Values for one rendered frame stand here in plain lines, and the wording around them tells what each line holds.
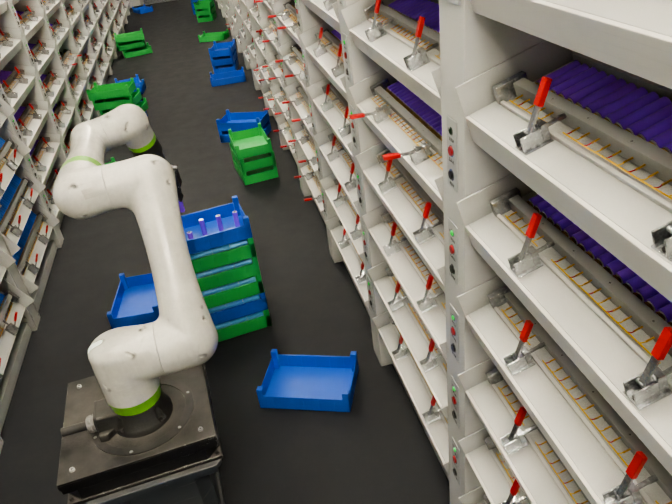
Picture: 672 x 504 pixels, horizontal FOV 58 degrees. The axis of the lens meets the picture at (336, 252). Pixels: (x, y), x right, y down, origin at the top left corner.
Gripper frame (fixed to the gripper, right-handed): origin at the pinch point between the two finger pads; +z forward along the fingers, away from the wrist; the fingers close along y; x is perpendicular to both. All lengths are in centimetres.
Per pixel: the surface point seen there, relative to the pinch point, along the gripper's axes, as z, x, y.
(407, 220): -38, -40, 86
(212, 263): 16.4, -19.0, 12.5
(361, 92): -45, -4, 73
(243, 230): 10.6, -9.1, 23.9
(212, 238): 8.1, -14.0, 14.3
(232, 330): 44, -32, 13
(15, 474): 19, -93, -37
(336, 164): 11, 20, 54
